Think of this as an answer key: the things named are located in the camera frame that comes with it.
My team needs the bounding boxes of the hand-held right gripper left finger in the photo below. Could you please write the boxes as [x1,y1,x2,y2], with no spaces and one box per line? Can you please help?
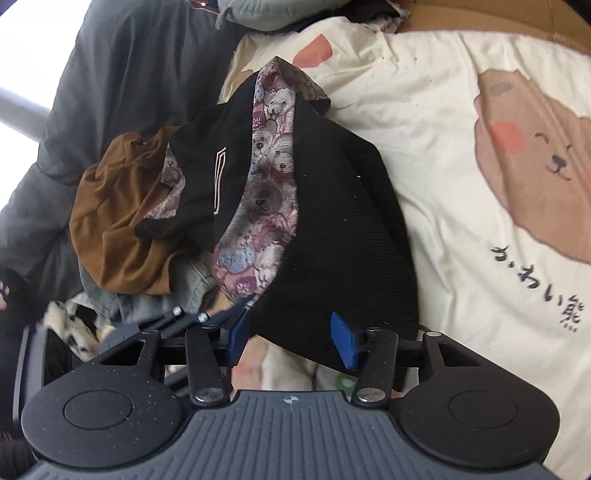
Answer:
[104,308,254,408]

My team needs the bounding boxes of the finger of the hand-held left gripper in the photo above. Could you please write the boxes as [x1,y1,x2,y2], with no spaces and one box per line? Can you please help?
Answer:
[159,298,257,329]

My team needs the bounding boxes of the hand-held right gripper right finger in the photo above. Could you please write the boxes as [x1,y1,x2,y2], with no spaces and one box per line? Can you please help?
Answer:
[330,313,483,408]

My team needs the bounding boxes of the black teddy bear print pants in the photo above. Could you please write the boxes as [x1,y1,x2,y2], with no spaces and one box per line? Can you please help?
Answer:
[134,55,421,372]

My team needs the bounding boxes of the dark crumpled clothes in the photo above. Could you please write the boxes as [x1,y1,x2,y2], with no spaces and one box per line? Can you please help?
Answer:
[295,0,411,35]

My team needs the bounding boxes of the light denim garment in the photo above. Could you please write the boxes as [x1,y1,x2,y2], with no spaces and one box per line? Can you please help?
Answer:
[78,256,218,324]

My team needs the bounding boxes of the cream cloth with dark spots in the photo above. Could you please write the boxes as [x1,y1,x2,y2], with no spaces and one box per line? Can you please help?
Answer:
[44,300,116,363]

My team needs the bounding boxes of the brown garment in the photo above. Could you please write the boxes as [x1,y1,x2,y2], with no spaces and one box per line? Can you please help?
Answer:
[68,124,218,296]

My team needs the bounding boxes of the black cloth pink paw print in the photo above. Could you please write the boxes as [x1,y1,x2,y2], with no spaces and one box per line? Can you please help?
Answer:
[0,268,31,333]

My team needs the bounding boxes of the cream bear print bed sheet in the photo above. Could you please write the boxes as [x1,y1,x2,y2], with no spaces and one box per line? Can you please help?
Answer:
[219,16,591,476]

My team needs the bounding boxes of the dark grey duvet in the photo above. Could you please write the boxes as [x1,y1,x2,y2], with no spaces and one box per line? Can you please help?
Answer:
[0,0,259,324]

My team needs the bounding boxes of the brown cardboard box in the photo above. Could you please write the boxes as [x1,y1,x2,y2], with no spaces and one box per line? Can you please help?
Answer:
[397,0,591,47]

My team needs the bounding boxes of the grey window frame bar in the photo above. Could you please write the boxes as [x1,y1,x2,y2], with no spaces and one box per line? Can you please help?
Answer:
[0,85,54,141]

